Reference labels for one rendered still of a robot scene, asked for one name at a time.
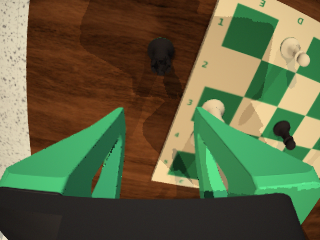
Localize white pawn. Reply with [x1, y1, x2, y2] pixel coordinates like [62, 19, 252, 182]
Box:
[280, 37, 310, 67]

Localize green and cream chessboard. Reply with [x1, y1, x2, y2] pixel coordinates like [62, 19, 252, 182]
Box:
[151, 0, 320, 188]

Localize black pawn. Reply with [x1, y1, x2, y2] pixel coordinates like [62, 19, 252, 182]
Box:
[273, 120, 296, 150]

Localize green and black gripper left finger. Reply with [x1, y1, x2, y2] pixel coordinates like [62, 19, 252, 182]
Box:
[0, 107, 126, 199]

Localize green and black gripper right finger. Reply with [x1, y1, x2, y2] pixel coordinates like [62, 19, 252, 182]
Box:
[193, 107, 320, 224]

